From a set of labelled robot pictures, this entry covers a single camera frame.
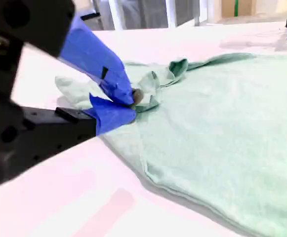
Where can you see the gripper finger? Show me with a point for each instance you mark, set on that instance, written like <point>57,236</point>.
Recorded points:
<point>108,118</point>
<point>94,56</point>

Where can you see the pale green T-shirt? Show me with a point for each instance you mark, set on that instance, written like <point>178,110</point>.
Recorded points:
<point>207,123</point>

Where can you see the green tape strip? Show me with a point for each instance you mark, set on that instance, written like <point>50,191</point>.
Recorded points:
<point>236,7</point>

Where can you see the brown cardboard box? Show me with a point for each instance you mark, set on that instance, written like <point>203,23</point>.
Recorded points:
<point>244,7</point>

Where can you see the white window frame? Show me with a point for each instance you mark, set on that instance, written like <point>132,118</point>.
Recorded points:
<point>170,12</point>

